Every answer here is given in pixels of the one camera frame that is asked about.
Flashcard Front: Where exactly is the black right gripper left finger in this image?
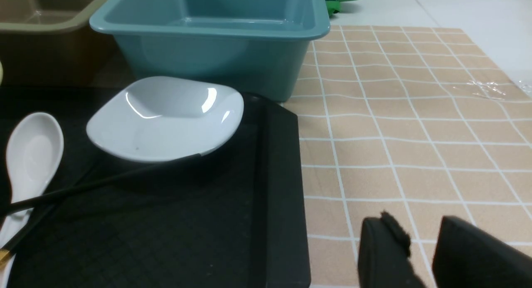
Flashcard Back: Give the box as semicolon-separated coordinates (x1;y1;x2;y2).
357;212;426;288

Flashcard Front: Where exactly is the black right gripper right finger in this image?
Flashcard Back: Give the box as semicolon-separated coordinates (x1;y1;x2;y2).
432;216;532;288

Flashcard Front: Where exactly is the small white square dish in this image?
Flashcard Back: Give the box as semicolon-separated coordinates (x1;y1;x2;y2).
86;76;244;163

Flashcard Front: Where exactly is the white ceramic soup spoon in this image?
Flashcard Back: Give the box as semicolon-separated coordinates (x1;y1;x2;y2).
0;112;64;288

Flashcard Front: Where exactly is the beige grid tablecloth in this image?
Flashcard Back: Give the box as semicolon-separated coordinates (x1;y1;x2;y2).
284;25;532;288

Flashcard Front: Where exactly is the black plastic serving tray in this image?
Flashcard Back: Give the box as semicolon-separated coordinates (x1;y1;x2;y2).
1;94;311;288

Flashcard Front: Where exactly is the teal plastic bin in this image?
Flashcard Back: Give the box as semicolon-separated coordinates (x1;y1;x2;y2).
89;0;330;102

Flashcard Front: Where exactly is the olive brown plastic bin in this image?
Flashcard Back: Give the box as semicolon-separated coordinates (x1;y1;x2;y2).
0;0;117;87

